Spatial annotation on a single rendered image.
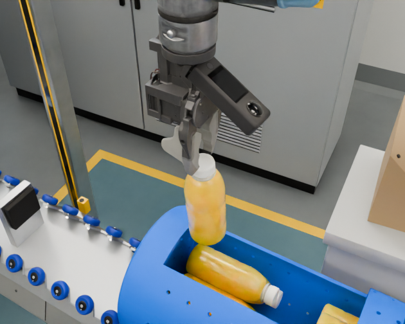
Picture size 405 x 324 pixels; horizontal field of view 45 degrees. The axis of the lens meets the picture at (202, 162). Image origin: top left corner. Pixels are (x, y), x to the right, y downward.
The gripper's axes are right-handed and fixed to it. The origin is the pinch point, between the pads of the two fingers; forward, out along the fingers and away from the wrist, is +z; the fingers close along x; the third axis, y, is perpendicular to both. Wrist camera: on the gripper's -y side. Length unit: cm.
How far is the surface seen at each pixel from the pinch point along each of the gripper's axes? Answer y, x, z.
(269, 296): -12.9, -4.2, 32.9
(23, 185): 55, -4, 36
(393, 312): -34.0, -5.0, 22.0
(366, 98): 15, -250, 142
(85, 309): 24, 11, 48
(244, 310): -12.2, 6.8, 22.8
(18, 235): 54, 3, 48
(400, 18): 11, -267, 90
